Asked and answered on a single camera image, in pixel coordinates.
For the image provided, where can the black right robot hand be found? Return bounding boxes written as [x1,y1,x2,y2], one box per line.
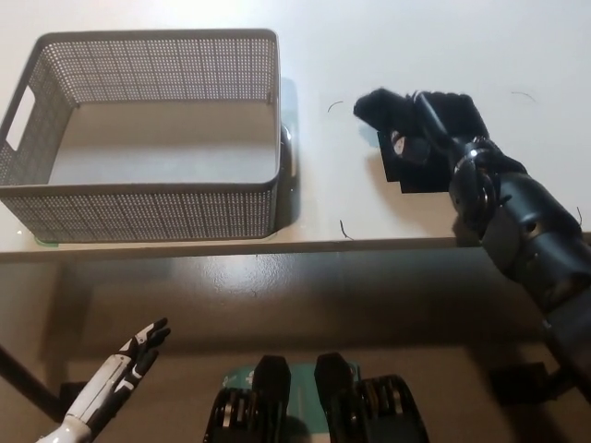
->
[390,90,527,228]

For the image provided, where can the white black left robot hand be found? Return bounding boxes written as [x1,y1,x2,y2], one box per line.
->
[62,317,172,428]

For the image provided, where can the black tape patch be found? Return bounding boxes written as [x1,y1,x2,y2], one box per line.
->
[376,130,457,195]

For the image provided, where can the black table leg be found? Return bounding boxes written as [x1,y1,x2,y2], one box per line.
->
[0,343,66,424]

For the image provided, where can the grey perforated plastic basket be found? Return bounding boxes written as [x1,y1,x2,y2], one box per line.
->
[0,29,283,242]

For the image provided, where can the black robot legs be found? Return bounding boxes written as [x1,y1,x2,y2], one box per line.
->
[221,359,361,435]

